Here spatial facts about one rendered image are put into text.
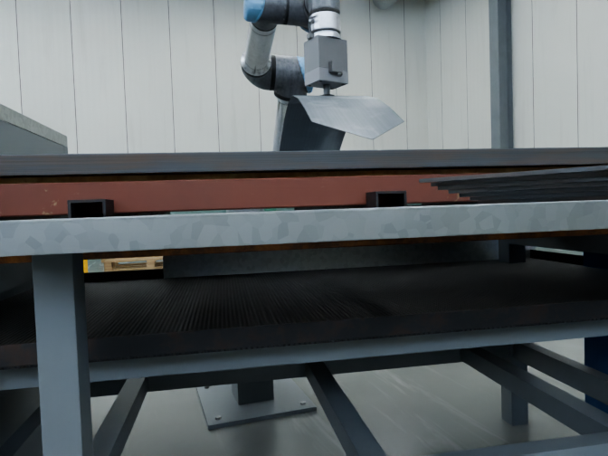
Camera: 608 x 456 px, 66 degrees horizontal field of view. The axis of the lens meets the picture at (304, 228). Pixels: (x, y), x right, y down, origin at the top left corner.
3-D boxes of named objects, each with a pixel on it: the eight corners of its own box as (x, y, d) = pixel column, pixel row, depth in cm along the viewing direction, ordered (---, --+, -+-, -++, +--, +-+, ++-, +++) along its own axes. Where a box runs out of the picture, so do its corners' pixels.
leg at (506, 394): (527, 423, 160) (525, 224, 157) (512, 425, 159) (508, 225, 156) (517, 416, 166) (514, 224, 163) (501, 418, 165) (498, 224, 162)
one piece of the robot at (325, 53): (322, 13, 105) (325, 87, 106) (354, 20, 110) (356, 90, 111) (299, 27, 114) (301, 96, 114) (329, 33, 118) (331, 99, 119)
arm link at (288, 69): (259, 179, 195) (270, 48, 160) (294, 180, 198) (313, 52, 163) (261, 197, 186) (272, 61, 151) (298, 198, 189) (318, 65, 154)
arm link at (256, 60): (236, 61, 164) (245, -26, 116) (268, 63, 166) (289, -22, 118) (236, 93, 163) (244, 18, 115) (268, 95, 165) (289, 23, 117)
